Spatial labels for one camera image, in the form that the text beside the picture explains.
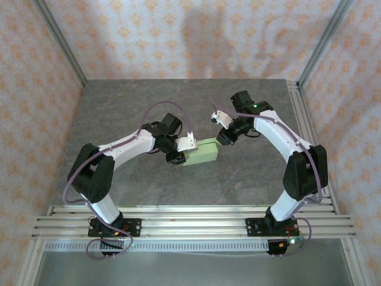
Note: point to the light green paper box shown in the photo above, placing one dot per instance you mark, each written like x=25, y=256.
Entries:
x=202, y=152

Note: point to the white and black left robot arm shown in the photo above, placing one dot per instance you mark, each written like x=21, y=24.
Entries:
x=92, y=175

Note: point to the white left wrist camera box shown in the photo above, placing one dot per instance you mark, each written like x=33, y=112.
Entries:
x=186, y=144

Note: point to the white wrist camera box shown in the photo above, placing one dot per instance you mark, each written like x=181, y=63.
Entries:
x=221, y=119
x=186, y=144

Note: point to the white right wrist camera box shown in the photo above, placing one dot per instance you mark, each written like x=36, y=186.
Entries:
x=221, y=119

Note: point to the aluminium side rail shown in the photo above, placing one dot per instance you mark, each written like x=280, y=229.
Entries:
x=300, y=113

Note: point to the aluminium mounting rail beam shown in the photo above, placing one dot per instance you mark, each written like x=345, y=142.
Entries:
x=193, y=226

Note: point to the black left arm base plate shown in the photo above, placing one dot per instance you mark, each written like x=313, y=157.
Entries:
x=134, y=228

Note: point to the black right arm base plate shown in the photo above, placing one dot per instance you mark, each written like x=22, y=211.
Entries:
x=253, y=228

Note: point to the aluminium frame post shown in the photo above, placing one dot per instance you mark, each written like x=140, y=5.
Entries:
x=59, y=41
x=324, y=41

